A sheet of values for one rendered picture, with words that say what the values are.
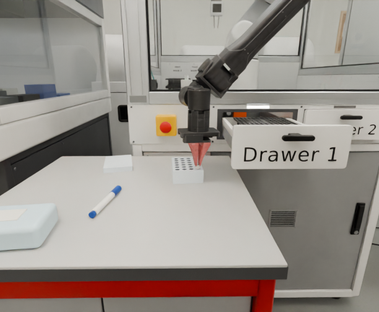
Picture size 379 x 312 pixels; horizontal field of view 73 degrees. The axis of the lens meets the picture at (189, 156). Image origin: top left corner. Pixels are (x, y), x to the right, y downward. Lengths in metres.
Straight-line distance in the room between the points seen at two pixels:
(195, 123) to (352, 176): 0.76
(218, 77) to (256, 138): 0.18
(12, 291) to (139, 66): 0.71
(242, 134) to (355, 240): 0.88
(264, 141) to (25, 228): 0.52
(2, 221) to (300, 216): 1.02
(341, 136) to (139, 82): 0.64
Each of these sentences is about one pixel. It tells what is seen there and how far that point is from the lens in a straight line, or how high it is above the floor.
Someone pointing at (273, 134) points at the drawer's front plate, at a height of 0.91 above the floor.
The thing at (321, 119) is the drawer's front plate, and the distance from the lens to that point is 1.04.
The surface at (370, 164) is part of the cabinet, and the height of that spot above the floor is 0.71.
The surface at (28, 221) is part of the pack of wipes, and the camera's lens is 0.53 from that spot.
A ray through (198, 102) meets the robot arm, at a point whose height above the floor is 0.98.
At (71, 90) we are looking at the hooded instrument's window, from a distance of 1.41.
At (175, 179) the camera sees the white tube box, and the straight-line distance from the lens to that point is 0.70.
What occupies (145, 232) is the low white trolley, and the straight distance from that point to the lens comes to 0.51.
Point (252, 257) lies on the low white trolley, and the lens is 0.46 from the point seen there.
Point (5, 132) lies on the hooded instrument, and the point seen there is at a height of 0.88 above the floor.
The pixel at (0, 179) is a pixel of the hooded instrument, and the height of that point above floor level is 0.73.
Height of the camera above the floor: 1.04
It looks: 17 degrees down
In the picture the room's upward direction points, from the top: straight up
